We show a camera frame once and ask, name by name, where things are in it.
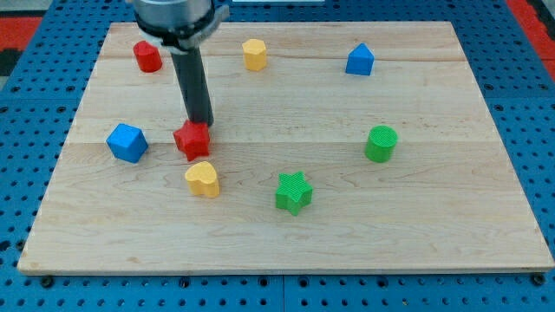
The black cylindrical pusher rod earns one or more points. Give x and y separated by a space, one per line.
191 77

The red star block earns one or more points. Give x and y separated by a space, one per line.
193 139

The yellow heart block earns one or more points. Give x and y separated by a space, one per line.
202 179

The green star block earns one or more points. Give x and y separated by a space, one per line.
293 192

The red cylinder block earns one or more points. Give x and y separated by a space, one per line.
147 56

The yellow hexagon block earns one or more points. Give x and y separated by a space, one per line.
254 53

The blue cube block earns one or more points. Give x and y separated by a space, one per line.
127 143

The blue pentagon block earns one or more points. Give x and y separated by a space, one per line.
360 61

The wooden board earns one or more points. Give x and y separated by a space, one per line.
340 148

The green cylinder block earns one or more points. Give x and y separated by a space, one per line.
381 143

